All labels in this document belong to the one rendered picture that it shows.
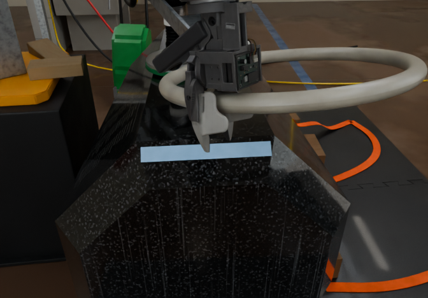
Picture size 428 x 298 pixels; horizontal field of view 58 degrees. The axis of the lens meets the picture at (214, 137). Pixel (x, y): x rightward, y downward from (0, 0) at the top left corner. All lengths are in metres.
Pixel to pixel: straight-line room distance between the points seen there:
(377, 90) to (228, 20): 0.23
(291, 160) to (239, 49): 0.57
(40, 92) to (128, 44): 1.48
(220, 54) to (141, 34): 2.44
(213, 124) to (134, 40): 2.42
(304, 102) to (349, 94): 0.06
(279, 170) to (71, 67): 0.97
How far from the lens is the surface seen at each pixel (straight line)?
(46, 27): 3.86
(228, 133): 0.62
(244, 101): 0.54
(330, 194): 1.15
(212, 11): 0.52
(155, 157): 0.97
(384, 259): 1.95
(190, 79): 0.54
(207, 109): 0.55
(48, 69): 1.64
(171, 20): 1.18
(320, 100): 0.54
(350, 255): 1.92
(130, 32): 2.98
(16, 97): 1.56
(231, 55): 0.50
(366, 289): 1.81
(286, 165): 1.02
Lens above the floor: 1.38
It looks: 32 degrees down
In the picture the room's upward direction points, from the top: straight up
